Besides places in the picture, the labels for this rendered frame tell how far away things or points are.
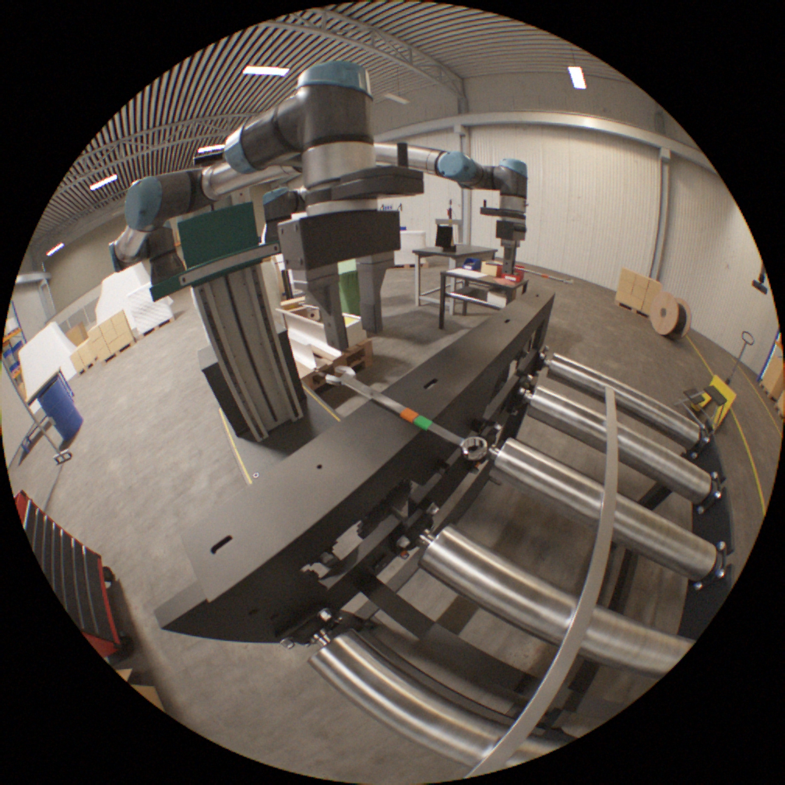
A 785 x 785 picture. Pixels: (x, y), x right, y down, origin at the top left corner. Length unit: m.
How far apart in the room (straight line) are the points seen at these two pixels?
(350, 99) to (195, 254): 1.02
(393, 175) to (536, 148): 11.04
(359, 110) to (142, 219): 0.50
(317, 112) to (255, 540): 0.40
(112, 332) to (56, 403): 3.53
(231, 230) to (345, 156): 1.00
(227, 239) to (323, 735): 2.24
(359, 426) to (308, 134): 0.33
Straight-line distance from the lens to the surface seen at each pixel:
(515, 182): 0.75
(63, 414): 5.33
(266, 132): 0.33
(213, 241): 1.22
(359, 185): 0.23
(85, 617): 2.01
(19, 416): 4.72
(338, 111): 0.28
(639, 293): 7.86
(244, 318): 1.36
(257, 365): 1.45
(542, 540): 1.64
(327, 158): 0.27
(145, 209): 0.65
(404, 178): 0.23
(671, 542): 0.82
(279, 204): 1.16
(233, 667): 1.69
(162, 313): 8.21
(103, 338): 8.32
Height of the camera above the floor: 1.39
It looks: 38 degrees down
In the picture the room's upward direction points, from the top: 3 degrees counter-clockwise
